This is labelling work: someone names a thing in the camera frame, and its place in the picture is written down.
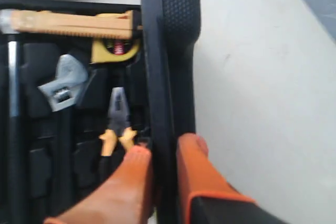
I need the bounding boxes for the orange utility knife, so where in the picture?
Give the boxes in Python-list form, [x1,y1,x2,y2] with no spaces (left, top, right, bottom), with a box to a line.
[1,9,143,39]

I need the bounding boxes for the black plastic tool case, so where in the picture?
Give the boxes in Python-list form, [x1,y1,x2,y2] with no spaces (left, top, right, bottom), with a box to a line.
[1,0,201,223]

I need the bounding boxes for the orange handled pliers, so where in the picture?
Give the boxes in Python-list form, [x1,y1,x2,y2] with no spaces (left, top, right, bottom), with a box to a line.
[99,87,137,182]

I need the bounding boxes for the yellow tape measure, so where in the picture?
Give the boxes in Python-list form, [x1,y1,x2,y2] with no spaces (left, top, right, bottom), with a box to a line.
[91,39,141,63]

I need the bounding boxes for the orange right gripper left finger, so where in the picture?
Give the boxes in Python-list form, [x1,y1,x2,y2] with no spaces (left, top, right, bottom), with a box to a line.
[44,145,153,224]

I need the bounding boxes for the steel claw hammer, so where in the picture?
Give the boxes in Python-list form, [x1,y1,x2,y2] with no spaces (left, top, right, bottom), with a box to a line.
[0,8,22,224]

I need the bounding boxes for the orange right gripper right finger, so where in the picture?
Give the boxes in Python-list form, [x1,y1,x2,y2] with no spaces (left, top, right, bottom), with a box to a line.
[176,133,255,223]

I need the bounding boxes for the grey adjustable wrench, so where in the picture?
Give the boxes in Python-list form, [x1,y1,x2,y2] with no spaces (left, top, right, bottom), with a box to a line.
[38,54,88,112]

